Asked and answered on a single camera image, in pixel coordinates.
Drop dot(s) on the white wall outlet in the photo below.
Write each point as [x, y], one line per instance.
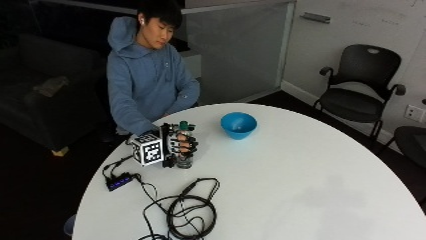
[414, 113]

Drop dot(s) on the grey crumpled cloth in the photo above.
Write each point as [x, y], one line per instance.
[51, 86]

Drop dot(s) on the white earbud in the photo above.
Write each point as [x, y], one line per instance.
[142, 20]

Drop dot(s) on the white cube with black markers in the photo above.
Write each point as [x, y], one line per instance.
[148, 150]

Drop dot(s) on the dark sofa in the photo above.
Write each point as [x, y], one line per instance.
[44, 86]

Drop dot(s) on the black hub with blue lights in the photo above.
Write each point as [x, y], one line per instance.
[118, 182]

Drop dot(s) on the glass partition with white frame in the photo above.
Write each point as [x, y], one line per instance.
[240, 50]

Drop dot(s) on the blue bowl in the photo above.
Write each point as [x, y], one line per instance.
[238, 126]

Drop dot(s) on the grey wall-mounted tray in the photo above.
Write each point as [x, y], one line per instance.
[314, 17]

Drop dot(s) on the person in blue hoodie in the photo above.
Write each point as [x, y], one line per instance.
[141, 76]

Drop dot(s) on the clear bottle with green cap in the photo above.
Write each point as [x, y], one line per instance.
[185, 160]

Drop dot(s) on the black office chair with armrests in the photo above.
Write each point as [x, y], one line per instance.
[357, 96]

